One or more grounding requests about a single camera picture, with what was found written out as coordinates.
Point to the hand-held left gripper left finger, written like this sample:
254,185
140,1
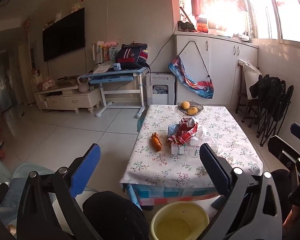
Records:
90,165

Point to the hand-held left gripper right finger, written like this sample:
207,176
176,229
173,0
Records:
212,165

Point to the clear plastic bottle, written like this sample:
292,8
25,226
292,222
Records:
187,150

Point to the red snack wrapper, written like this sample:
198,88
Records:
187,130

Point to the blue drink carton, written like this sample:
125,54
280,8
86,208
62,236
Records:
172,130

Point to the yellow plastic basin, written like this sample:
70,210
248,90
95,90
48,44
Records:
180,222

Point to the clear plastic wrap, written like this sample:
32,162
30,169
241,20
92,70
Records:
217,145

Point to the black folding chairs bundle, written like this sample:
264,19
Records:
272,100

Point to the floral tablecloth table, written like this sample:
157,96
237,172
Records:
165,170

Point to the checkered plastic table cover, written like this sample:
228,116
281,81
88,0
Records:
170,195

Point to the person's left leg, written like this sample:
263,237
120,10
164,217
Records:
115,215

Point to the yellow mango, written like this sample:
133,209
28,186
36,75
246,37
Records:
185,105
192,110

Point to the brown wooden chair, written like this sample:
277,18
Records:
242,105

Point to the glass fruit plate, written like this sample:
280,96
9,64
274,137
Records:
198,107

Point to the white TV stand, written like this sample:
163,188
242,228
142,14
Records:
65,100

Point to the white sack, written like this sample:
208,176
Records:
250,76

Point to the teal sofa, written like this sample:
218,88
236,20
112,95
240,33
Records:
15,170

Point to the pink floral ornament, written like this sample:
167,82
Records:
47,84

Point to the blue study desk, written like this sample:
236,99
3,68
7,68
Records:
120,76

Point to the white papers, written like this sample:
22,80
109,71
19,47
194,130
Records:
102,68

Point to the white cabinet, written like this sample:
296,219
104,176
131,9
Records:
220,62

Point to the white shoes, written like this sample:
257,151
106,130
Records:
241,36

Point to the row of books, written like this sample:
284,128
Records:
100,52

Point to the dark striped backpack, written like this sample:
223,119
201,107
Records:
132,55

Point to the window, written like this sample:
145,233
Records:
277,10

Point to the pink plush toy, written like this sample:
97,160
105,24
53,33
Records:
110,43

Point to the black television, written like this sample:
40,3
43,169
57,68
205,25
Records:
63,35

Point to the black shoes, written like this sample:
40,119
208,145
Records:
186,27

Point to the small plush toy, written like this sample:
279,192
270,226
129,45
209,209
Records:
57,17
75,7

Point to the red hanging garment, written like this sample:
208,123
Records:
202,2

